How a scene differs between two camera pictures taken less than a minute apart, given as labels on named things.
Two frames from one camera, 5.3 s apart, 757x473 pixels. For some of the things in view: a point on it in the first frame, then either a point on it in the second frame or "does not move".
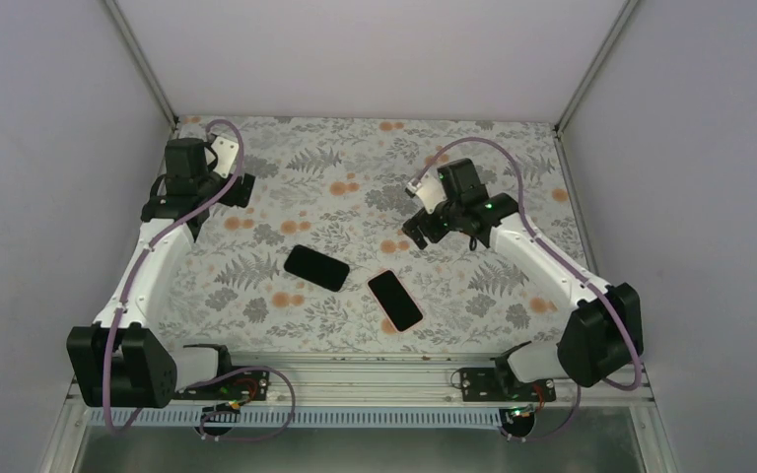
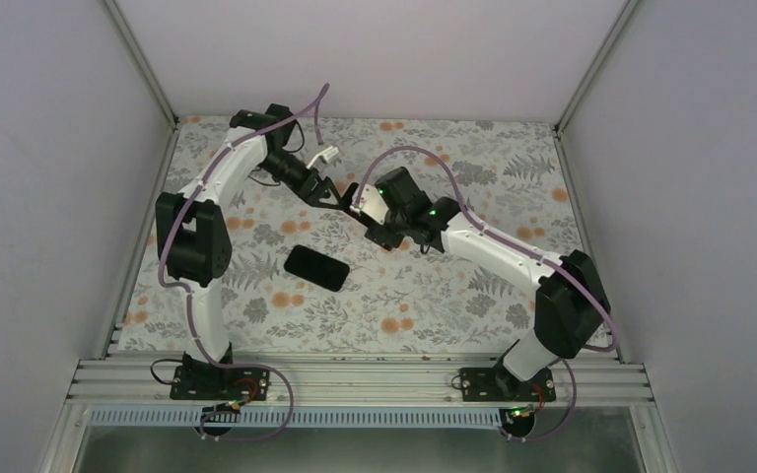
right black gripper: (411, 228) to (387, 240)
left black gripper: (231, 197) to (322, 190)
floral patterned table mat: (322, 258) does not move
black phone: (317, 267) does not move
